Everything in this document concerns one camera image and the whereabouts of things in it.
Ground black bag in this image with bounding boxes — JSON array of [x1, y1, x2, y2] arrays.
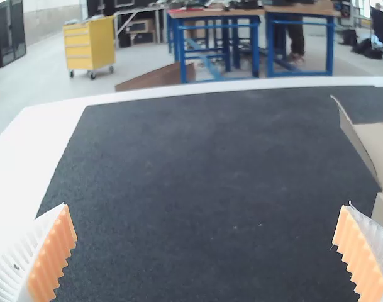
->
[[351, 36, 383, 60]]

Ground cardboard box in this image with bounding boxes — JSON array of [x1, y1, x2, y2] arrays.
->
[[330, 95, 383, 235]]

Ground brown flat cardboard sheet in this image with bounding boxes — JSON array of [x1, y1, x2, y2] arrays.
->
[[114, 61, 197, 92]]

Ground blue workbench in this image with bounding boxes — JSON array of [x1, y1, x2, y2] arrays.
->
[[166, 8, 266, 84], [265, 2, 341, 78]]

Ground black mat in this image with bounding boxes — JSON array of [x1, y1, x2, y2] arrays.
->
[[36, 84, 383, 302]]

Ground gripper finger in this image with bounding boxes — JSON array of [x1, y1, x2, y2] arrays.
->
[[331, 200, 383, 302], [0, 203, 79, 302]]

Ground dark tall cabinet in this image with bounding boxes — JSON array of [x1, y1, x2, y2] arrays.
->
[[0, 0, 27, 70]]

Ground yellow tool cabinet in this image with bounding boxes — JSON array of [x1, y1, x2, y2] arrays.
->
[[62, 15, 116, 80]]

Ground person's legs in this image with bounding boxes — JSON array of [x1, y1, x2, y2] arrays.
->
[[274, 14, 306, 62]]

